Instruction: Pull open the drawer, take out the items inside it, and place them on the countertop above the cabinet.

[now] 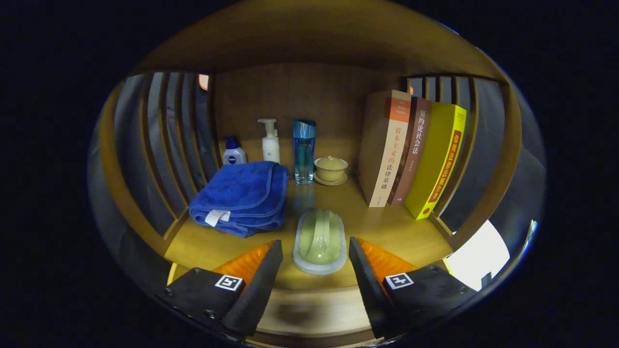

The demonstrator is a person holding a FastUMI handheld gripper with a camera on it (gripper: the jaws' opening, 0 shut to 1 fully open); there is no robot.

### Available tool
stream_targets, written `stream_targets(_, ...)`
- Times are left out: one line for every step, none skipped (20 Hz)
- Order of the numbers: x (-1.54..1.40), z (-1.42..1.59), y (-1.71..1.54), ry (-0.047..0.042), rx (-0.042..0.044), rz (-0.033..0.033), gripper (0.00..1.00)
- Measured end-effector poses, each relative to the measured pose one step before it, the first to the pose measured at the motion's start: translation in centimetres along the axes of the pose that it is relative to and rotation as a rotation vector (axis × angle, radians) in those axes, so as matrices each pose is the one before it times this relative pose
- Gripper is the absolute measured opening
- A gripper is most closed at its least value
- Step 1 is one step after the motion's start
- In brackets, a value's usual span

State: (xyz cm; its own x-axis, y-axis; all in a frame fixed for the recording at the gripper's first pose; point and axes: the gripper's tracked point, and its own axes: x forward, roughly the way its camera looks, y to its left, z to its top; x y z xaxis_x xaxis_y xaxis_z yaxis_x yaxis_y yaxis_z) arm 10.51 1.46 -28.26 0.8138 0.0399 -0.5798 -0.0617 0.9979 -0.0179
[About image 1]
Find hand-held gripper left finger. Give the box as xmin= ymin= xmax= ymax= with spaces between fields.
xmin=154 ymin=239 xmax=284 ymax=339

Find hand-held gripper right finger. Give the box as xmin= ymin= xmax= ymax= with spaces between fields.
xmin=348 ymin=236 xmax=478 ymax=340

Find folded blue towel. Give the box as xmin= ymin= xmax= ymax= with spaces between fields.
xmin=189 ymin=161 xmax=290 ymax=238

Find yellow lidded teacup with saucer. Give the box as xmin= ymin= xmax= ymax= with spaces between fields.
xmin=313 ymin=156 xmax=349 ymax=187

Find white board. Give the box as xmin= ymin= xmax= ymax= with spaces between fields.
xmin=445 ymin=220 xmax=511 ymax=292

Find white pump bottle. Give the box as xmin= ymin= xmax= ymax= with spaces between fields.
xmin=257 ymin=119 xmax=281 ymax=164

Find green scrub brush white sponge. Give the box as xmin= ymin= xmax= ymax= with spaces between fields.
xmin=293 ymin=209 xmax=348 ymax=276

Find yellow book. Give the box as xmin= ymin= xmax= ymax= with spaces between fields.
xmin=404 ymin=101 xmax=468 ymax=220

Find wooden countertop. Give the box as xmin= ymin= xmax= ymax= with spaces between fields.
xmin=164 ymin=174 xmax=455 ymax=290

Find wooden cabinet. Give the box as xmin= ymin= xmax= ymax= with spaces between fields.
xmin=97 ymin=0 xmax=525 ymax=348

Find small white bottle blue cap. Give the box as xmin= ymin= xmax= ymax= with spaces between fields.
xmin=222 ymin=136 xmax=248 ymax=166

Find brown book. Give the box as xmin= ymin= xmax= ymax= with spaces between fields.
xmin=387 ymin=97 xmax=432 ymax=207

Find beige book with orange spine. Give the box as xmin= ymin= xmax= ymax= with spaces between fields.
xmin=357 ymin=89 xmax=413 ymax=208

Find blue glass bottle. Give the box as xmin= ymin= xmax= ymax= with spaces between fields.
xmin=293 ymin=120 xmax=317 ymax=185

